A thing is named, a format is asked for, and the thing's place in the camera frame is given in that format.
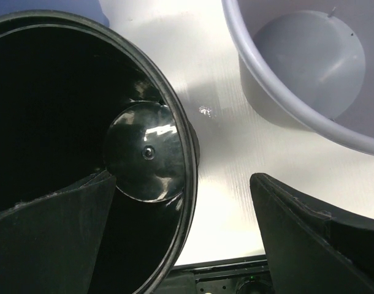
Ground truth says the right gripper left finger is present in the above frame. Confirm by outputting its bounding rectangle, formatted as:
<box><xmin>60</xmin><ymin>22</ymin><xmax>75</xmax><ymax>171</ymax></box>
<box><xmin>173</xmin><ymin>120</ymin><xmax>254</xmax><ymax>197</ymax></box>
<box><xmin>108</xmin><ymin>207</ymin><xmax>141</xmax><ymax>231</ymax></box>
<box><xmin>0</xmin><ymin>171</ymin><xmax>116</xmax><ymax>293</ymax></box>

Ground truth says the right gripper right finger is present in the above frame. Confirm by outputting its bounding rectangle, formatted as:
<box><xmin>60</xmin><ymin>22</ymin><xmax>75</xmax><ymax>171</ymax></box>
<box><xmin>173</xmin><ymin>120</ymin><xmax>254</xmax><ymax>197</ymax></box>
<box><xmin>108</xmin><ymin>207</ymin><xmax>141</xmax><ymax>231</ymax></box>
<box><xmin>250</xmin><ymin>173</ymin><xmax>374</xmax><ymax>293</ymax></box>

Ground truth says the black ribbed bucket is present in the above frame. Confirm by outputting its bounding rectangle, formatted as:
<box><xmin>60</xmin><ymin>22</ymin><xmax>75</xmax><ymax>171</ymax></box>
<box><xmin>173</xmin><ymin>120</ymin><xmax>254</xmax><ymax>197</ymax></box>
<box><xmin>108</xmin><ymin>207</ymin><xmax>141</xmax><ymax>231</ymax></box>
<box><xmin>0</xmin><ymin>10</ymin><xmax>199</xmax><ymax>293</ymax></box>

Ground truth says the grey plastic bucket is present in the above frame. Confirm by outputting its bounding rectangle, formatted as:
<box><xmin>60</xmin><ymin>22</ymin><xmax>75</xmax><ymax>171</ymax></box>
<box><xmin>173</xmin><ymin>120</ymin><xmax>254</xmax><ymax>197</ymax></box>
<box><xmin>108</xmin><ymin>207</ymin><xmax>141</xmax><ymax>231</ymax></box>
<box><xmin>222</xmin><ymin>1</ymin><xmax>374</xmax><ymax>155</ymax></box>

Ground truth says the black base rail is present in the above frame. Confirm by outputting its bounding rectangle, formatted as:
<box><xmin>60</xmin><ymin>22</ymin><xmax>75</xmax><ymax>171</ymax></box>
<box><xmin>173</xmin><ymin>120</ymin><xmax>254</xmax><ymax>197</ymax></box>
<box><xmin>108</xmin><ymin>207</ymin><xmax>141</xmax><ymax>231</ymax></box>
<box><xmin>156</xmin><ymin>255</ymin><xmax>275</xmax><ymax>294</ymax></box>

